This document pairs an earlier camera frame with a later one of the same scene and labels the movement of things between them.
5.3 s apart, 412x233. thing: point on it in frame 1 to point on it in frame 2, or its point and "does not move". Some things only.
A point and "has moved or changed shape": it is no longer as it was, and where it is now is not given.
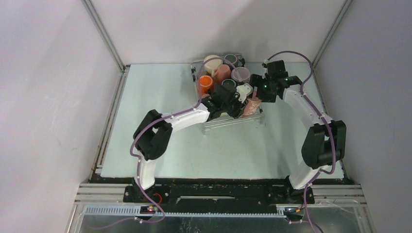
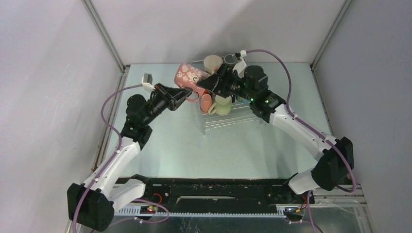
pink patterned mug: x=252 y=105 has moved or changed shape
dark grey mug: x=232 y=59 does not move
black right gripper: x=257 y=81 to x=213 y=84
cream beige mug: x=211 y=65 does not move
